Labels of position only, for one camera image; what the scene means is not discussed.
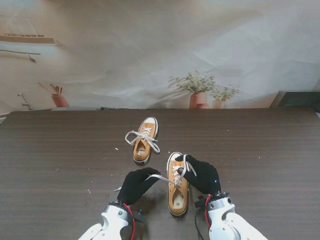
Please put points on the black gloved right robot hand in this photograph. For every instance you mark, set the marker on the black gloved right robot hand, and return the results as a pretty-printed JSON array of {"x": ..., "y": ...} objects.
[{"x": 205, "y": 177}]

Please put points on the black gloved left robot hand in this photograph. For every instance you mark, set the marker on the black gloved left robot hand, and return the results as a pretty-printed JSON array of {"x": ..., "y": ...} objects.
[{"x": 135, "y": 187}]

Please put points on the white shoelace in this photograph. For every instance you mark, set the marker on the white shoelace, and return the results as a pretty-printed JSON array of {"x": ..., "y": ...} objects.
[
  {"x": 130, "y": 142},
  {"x": 160, "y": 177}
]

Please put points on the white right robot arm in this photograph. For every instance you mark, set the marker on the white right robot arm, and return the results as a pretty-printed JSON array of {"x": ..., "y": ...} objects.
[{"x": 230, "y": 220}]

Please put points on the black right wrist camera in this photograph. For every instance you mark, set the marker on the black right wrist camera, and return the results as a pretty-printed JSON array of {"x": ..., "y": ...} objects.
[{"x": 200, "y": 202}]

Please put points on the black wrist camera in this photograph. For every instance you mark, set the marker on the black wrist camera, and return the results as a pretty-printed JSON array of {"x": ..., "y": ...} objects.
[
  {"x": 140, "y": 216},
  {"x": 200, "y": 202}
]

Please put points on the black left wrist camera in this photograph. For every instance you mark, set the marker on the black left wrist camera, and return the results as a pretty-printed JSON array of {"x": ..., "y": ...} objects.
[{"x": 140, "y": 216}]

